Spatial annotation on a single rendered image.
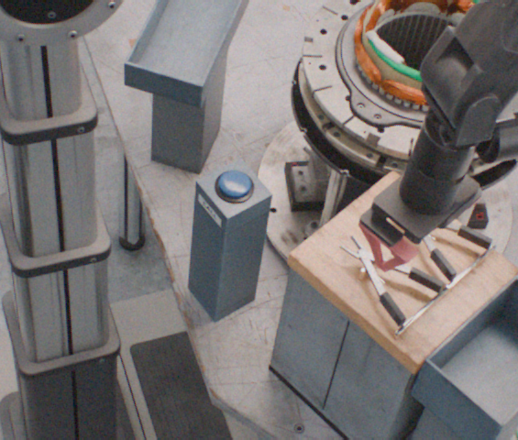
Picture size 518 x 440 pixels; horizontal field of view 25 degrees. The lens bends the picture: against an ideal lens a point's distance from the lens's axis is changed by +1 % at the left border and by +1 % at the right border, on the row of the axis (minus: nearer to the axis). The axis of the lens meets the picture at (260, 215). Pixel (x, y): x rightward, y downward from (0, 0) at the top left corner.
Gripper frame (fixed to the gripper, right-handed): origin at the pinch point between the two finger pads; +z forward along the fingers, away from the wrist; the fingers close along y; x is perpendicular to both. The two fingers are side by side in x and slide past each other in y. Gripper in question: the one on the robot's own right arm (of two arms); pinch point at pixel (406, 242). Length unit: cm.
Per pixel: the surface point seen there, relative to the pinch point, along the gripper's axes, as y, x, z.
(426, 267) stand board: 6.1, -0.9, 10.0
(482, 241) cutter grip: 12.0, -3.8, 7.2
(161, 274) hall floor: 34, 65, 117
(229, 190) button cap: -1.7, 23.7, 12.8
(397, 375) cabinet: -4.2, -6.6, 15.9
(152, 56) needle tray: 8, 48, 15
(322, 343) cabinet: -3.8, 4.0, 22.7
